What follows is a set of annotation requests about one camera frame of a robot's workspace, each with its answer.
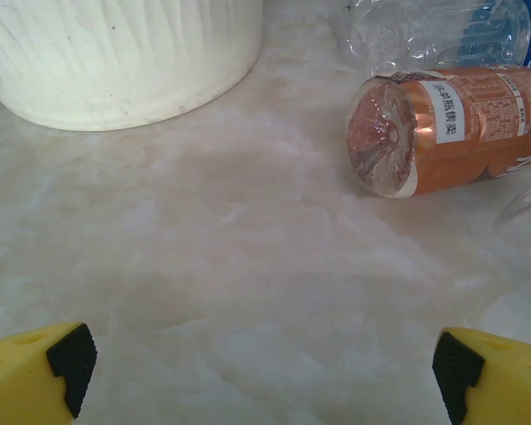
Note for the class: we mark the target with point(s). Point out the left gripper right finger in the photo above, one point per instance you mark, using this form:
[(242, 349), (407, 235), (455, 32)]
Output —
[(504, 385)]

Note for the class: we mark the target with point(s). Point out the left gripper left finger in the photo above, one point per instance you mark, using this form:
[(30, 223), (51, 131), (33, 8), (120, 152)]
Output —
[(22, 380)]

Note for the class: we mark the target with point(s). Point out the brown label plastic bottle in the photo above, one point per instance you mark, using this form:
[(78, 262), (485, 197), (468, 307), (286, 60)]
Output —
[(469, 133)]

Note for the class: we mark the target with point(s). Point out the white ribbed plastic bin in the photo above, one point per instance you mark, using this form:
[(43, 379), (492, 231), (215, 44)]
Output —
[(115, 66)]

